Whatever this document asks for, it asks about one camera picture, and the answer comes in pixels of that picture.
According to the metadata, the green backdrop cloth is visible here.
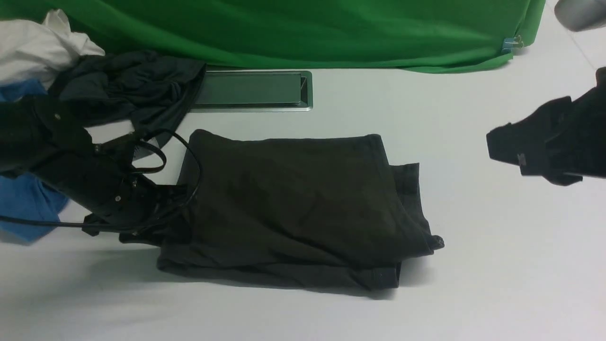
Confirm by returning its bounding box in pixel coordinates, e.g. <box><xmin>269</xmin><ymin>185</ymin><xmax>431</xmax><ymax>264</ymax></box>
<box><xmin>1</xmin><ymin>0</ymin><xmax>545</xmax><ymax>74</ymax></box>

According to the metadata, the gray long sleeve shirt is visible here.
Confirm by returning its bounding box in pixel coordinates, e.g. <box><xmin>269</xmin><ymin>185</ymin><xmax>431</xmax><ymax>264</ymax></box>
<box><xmin>118</xmin><ymin>129</ymin><xmax>445</xmax><ymax>290</ymax></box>

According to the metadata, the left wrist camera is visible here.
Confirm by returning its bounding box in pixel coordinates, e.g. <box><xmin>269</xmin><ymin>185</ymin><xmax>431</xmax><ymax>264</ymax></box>
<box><xmin>94</xmin><ymin>132</ymin><xmax>152</xmax><ymax>164</ymax></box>

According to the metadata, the white shirt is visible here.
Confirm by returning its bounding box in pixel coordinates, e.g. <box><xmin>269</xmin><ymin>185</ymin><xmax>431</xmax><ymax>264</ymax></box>
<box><xmin>0</xmin><ymin>9</ymin><xmax>105</xmax><ymax>89</ymax></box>

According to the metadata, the blue t-shirt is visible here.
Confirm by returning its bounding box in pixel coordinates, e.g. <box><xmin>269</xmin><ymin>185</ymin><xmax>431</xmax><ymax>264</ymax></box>
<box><xmin>0</xmin><ymin>78</ymin><xmax>69</xmax><ymax>245</ymax></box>

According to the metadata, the silver table cable hatch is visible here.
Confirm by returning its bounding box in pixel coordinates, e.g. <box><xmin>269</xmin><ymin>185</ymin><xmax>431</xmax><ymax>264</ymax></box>
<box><xmin>191</xmin><ymin>71</ymin><xmax>313</xmax><ymax>113</ymax></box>

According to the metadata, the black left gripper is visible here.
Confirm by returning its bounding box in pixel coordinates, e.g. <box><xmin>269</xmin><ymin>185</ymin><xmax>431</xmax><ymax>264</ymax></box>
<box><xmin>43</xmin><ymin>152</ymin><xmax>190</xmax><ymax>236</ymax></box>

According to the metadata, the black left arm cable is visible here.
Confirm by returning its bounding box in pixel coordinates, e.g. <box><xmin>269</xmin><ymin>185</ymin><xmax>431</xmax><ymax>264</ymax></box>
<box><xmin>0</xmin><ymin>129</ymin><xmax>202</xmax><ymax>233</ymax></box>

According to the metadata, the dark teal crumpled shirt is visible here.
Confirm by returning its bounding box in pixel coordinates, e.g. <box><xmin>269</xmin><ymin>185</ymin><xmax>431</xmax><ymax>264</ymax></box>
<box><xmin>48</xmin><ymin>50</ymin><xmax>206</xmax><ymax>131</ymax></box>

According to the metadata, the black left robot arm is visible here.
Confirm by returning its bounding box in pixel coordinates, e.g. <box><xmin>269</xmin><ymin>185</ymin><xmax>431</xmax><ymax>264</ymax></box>
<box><xmin>0</xmin><ymin>95</ymin><xmax>201</xmax><ymax>244</ymax></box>

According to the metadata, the blue binder clip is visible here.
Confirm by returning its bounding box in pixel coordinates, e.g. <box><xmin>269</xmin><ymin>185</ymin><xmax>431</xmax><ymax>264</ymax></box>
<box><xmin>501</xmin><ymin>35</ymin><xmax>525</xmax><ymax>54</ymax></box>

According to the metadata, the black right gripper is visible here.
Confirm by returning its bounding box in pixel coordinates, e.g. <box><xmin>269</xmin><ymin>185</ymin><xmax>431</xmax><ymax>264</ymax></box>
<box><xmin>486</xmin><ymin>85</ymin><xmax>606</xmax><ymax>186</ymax></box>

